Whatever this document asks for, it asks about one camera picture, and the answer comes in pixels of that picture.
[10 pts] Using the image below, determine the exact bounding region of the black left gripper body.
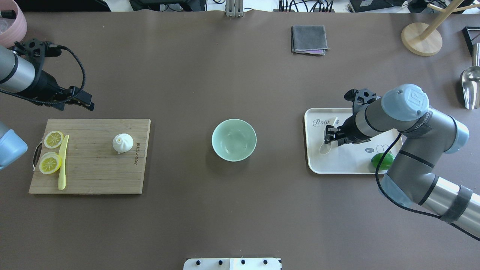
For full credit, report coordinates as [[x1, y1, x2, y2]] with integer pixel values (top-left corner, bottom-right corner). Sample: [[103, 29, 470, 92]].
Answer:
[[15, 38, 75, 107]]

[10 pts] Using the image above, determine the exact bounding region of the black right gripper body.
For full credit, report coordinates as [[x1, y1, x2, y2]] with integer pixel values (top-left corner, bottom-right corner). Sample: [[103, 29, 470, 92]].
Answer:
[[336, 88, 377, 146]]

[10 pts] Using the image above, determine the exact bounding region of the white plastic spoon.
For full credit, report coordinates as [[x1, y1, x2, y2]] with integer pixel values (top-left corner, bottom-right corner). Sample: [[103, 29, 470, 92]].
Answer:
[[319, 117, 338, 155]]

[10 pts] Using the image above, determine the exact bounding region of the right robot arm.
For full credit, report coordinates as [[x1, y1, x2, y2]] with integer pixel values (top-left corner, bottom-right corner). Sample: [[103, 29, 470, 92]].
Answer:
[[324, 84, 480, 240]]

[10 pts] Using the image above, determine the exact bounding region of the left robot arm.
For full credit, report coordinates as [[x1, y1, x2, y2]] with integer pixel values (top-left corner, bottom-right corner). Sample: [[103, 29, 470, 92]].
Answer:
[[0, 38, 95, 111]]

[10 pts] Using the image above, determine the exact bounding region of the white steamed bun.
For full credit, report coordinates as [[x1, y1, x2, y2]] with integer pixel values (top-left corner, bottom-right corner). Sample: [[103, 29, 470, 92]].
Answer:
[[112, 133, 134, 154]]

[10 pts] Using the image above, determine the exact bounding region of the mint green bowl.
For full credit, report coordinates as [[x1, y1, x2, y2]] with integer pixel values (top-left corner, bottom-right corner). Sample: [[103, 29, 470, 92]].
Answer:
[[211, 118, 257, 162]]

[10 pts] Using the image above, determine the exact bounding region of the cream rabbit print tray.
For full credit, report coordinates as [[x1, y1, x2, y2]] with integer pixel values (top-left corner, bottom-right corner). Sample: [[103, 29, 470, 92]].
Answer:
[[304, 108, 398, 174]]

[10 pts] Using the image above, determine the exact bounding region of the green toy pepper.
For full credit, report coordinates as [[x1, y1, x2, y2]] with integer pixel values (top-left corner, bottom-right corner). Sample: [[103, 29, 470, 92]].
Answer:
[[370, 152, 395, 170]]

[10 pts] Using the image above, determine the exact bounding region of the single lemon slice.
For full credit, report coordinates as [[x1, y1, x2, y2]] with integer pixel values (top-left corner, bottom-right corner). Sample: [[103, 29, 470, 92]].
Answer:
[[43, 130, 65, 149]]

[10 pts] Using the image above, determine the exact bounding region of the bamboo cutting board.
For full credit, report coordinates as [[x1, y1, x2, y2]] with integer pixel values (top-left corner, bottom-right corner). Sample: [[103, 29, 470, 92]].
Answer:
[[29, 118, 151, 195]]

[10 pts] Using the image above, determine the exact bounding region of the pink round basket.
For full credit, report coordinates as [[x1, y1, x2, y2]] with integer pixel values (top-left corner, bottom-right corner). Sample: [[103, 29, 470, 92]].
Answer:
[[0, 0, 27, 48]]

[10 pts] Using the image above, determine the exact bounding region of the top lemon slice of stack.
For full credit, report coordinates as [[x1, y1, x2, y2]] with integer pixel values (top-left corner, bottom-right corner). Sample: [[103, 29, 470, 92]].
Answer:
[[39, 152, 62, 175]]

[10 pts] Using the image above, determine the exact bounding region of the yellow plastic knife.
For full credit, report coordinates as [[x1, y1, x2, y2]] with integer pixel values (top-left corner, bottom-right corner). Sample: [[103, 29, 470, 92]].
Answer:
[[58, 135, 70, 191]]

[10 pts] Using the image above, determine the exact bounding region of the folded grey cloth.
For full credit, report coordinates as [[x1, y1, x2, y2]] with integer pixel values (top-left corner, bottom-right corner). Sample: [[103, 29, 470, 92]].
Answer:
[[290, 25, 330, 56]]

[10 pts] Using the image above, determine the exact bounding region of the wooden stand with base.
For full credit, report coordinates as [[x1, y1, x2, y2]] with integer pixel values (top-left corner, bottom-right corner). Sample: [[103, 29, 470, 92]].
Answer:
[[401, 0, 480, 57]]

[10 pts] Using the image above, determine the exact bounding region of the metal scoop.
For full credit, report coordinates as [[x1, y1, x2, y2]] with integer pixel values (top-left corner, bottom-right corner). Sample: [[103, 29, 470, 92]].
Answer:
[[460, 43, 480, 110]]

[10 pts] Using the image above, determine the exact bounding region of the black triangular stand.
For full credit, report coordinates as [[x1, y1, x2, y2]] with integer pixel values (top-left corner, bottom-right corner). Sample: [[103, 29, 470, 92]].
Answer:
[[462, 26, 480, 56]]

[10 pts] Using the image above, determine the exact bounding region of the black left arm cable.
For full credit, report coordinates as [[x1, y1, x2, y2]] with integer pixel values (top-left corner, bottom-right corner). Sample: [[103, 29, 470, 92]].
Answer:
[[0, 44, 86, 105]]

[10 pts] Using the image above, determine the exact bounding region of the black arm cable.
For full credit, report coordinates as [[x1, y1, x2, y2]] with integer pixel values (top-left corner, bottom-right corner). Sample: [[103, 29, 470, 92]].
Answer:
[[0, 44, 86, 105], [375, 132, 480, 237]]

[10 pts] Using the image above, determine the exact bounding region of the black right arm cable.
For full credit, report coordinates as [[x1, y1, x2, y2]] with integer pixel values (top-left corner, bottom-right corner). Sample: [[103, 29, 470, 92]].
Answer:
[[375, 132, 480, 237]]

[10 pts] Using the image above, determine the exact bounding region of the background cables and equipment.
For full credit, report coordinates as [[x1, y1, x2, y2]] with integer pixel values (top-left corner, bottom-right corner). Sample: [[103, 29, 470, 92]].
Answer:
[[15, 0, 480, 13]]

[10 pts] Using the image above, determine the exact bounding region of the metal bracket at table edge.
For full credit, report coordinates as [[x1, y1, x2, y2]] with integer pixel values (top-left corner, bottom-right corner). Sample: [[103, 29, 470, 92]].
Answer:
[[225, 0, 244, 17]]

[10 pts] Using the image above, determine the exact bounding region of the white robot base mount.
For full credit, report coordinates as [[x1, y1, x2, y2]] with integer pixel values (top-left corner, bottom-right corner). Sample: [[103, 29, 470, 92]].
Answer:
[[183, 257, 283, 270]]

